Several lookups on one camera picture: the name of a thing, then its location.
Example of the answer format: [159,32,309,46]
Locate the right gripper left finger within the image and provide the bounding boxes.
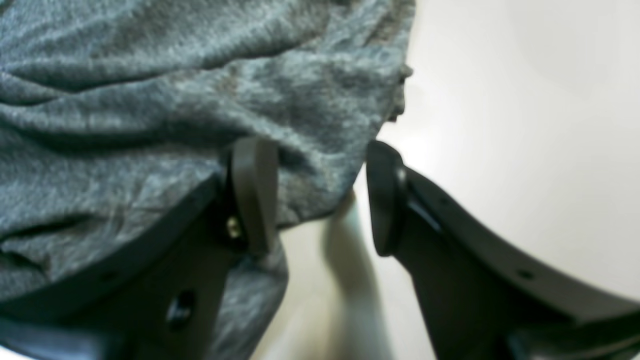
[1,137,279,360]

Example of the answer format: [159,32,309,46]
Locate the grey t-shirt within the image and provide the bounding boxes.
[0,0,416,360]

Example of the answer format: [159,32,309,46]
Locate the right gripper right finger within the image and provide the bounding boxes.
[366,140,640,360]

